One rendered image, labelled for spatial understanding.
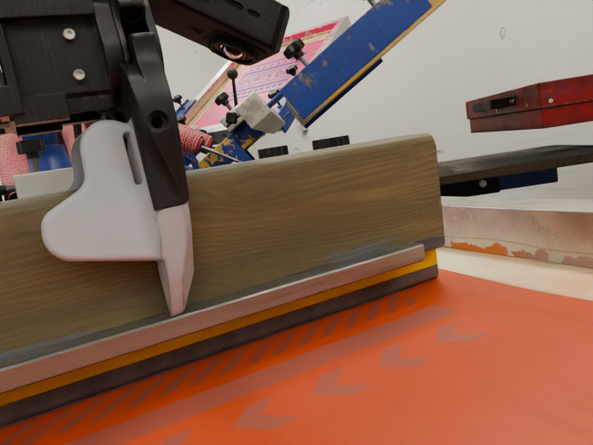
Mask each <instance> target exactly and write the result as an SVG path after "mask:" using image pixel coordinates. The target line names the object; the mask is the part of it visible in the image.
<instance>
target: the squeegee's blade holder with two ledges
mask: <svg viewBox="0 0 593 445"><path fill-rule="evenodd" d="M424 259H425V255H424V245H423V244H420V243H415V242H410V241H409V242H407V243H403V244H400V245H395V246H391V247H388V248H385V249H382V250H378V251H376V252H373V253H367V254H364V255H361V256H357V257H355V258H351V259H348V260H343V261H339V262H336V263H334V264H330V265H327V266H324V267H321V268H315V269H312V270H309V271H305V272H303V273H299V274H296V275H291V276H288V277H284V278H282V279H278V280H275V281H272V282H269V283H263V284H260V285H257V286H253V287H251V288H248V289H244V290H239V291H236V292H232V293H230V294H226V295H223V296H219V297H217V298H211V299H208V300H205V301H202V302H198V303H196V304H192V305H187V306H186V307H185V309H184V312H183V313H181V314H178V315H176V316H173V317H170V315H169V312H165V313H159V314H156V315H153V316H150V317H146V318H144V319H140V320H137V321H132V322H128V323H125V324H123V325H119V326H116V327H113V328H107V329H104V330H101V331H98V332H94V333H92V334H88V335H85V336H80V337H77V338H73V339H71V340H67V341H64V342H61V343H55V344H52V345H49V346H46V347H43V348H40V349H37V350H33V351H28V352H25V353H21V354H19V355H15V356H12V357H8V358H4V359H0V394H3V393H5V392H9V391H12V390H14V389H17V388H22V387H25V386H28V385H31V384H34V383H36V382H39V381H45V380H47V379H50V378H53V377H56V376H59V375H62V374H65V373H69V372H72V371H76V370H79V369H81V368H84V367H87V366H92V365H95V364H98V363H101V362H103V361H106V360H110V359H113V358H117V357H120V356H123V355H126V354H129V353H132V352H134V351H139V350H143V349H145V348H148V347H151V346H154V345H156V344H160V343H165V342H167V341H170V340H173V339H177V338H179V337H182V336H187V335H189V334H193V333H196V332H199V331H201V330H204V329H207V328H212V327H215V326H218V325H221V324H223V323H227V322H230V321H234V320H237V319H240V318H243V317H246V316H249V315H252V314H255V313H259V312H263V311H265V310H268V309H271V308H274V307H277V306H280V305H285V304H287V303H290V302H293V301H297V300H299V299H302V298H307V297H309V296H313V295H316V294H319V293H321V292H324V291H327V290H332V289H335V288H338V287H341V286H343V285H347V284H350V283H354V282H357V281H360V280H364V279H366V278H369V277H372V276H375V275H380V274H383V273H386V272H388V271H391V270H394V269H397V268H402V267H405V266H408V265H410V264H414V263H417V262H419V261H422V260H424Z"/></svg>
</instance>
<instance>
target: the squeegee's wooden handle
mask: <svg viewBox="0 0 593 445"><path fill-rule="evenodd" d="M185 173H186V179H187V185H188V191H189V197H190V198H189V199H188V203H189V209H190V216H191V231H192V248H193V266H194V273H193V277H192V280H191V287H190V290H189V294H188V298H187V302H186V305H192V304H196V303H198V302H202V301H205V300H208V299H211V298H217V297H219V296H223V295H226V294H230V293H232V292H236V291H239V290H244V289H248V288H251V287H253V286H257V285H260V284H263V283H269V282H272V281H275V280H278V279H282V278H284V277H288V276H291V275H296V274H299V273H303V272H305V271H309V270H312V269H315V268H321V267H324V266H327V265H330V264H334V263H336V262H339V261H343V260H348V259H351V258H355V257H357V256H361V255H364V254H367V253H373V252H376V251H378V250H382V249H385V248H388V247H391V246H395V245H400V244H403V243H407V242H409V241H410V242H415V243H420V244H423V245H424V252H428V251H430V250H434V249H437V248H440V247H442V246H444V245H445V232H444V223H443V214H442V205H441V195H440V185H439V167H438V158H437V148H436V144H435V141H434V139H433V137H432V136H431V134H429V133H418V134H409V135H403V136H398V137H393V138H387V139H382V140H372V141H366V142H360V143H355V144H349V145H344V146H338V147H329V148H323V149H318V150H312V151H306V152H301V153H295V154H290V155H280V156H275V157H269V158H264V159H258V160H252V161H247V162H237V163H231V164H226V165H221V166H215V167H210V168H204V169H198V170H188V171H186V172H185ZM78 190H79V189H75V190H70V191H64V192H54V193H49V194H43V195H38V196H32V197H26V198H21V199H15V200H6V201H0V359H4V358H8V357H12V356H15V355H19V354H21V353H25V352H28V351H33V350H37V349H40V348H43V347H46V346H49V345H52V344H55V343H61V342H64V341H67V340H71V339H73V338H77V337H80V336H85V335H88V334H92V333H94V332H98V331H101V330H104V329H107V328H113V327H116V326H119V325H123V324H125V323H128V322H132V321H137V320H140V319H144V318H146V317H150V316H153V315H156V314H159V313H165V312H168V311H169V310H168V307H167V303H166V298H165V296H164V292H163V288H162V285H161V279H160V276H159V271H158V267H157V261H156V260H141V261H66V260H61V259H58V258H57V257H56V256H54V255H53V254H52V253H50V252H49V250H48V249H47V248H46V246H45V245H44V243H43V240H42V234H41V222H42V220H43V218H44V216H45V215H46V214H47V213H48V212H49V211H50V210H51V209H53V208H54V207H56V206H57V205H59V204H60V203H61V202H63V201H64V200H66V199H67V198H69V197H70V196H71V195H73V194H74V193H75V192H76V191H78Z"/></svg>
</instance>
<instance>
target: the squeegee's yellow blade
mask: <svg viewBox="0 0 593 445"><path fill-rule="evenodd" d="M424 255H425V259H424V260H422V261H419V262H417V263H414V264H410V265H408V266H405V267H402V268H397V269H394V270H391V271H388V272H386V273H383V274H380V275H375V276H372V277H369V278H366V279H364V280H360V281H357V282H354V283H350V284H347V285H343V286H341V287H338V288H335V289H332V290H327V291H324V292H321V293H319V294H316V295H313V296H309V297H307V298H302V299H299V300H297V301H293V302H290V303H287V304H285V305H280V306H277V307H274V308H271V309H268V310H265V311H263V312H259V313H255V314H252V315H249V316H246V317H243V318H240V319H237V320H234V321H230V322H227V323H223V324H221V325H218V326H215V327H212V328H207V329H204V330H201V331H199V332H196V333H193V334H189V335H187V336H182V337H179V338H177V339H173V340H170V341H167V342H165V343H160V344H156V345H154V346H151V347H148V348H145V349H143V350H139V351H134V352H132V353H129V354H126V355H123V356H120V357H117V358H113V359H110V360H106V361H103V362H101V363H98V364H95V365H92V366H87V367H84V368H81V369H79V370H76V371H72V372H69V373H65V374H62V375H59V376H56V377H53V378H50V379H47V380H45V381H39V382H36V383H34V384H31V385H28V386H25V387H22V388H17V389H14V390H12V391H9V392H5V393H3V394H0V406H2V405H5V404H9V403H12V402H15V401H18V400H20V399H23V398H27V397H30V396H34V395H37V394H40V393H42V392H45V391H48V390H51V389H53V388H58V387H62V386H64V385H67V384H70V383H73V382H75V381H80V380H83V379H85V378H88V377H91V376H94V375H96V374H100V373H105V372H107V371H110V370H113V369H116V368H118V367H121V366H126V365H129V364H131V363H134V362H138V361H140V360H143V359H146V358H151V357H153V356H156V355H159V354H162V353H164V352H167V351H173V350H175V349H178V348H181V347H184V346H186V345H189V344H192V343H196V342H199V341H202V340H205V339H207V338H211V337H214V336H218V335H221V334H224V333H227V332H229V331H232V330H235V329H238V328H242V327H245V326H249V325H251V324H254V323H257V322H260V321H264V320H267V319H270V318H273V317H275V316H278V315H281V314H284V313H289V312H292V311H295V310H297V309H300V308H303V307H306V306H308V305H313V304H316V303H318V302H322V301H325V300H328V299H330V298H335V297H338V296H340V295H343V294H346V293H349V292H352V291H354V290H360V289H362V288H365V287H368V286H371V285H373V284H376V283H381V282H384V281H386V280H389V279H392V278H395V277H398V276H401V275H406V274H408V273H411V272H414V271H417V270H419V269H422V268H427V267H429V266H433V265H436V264H438V261H437V252H436V249H434V250H430V251H428V252H425V253H424Z"/></svg>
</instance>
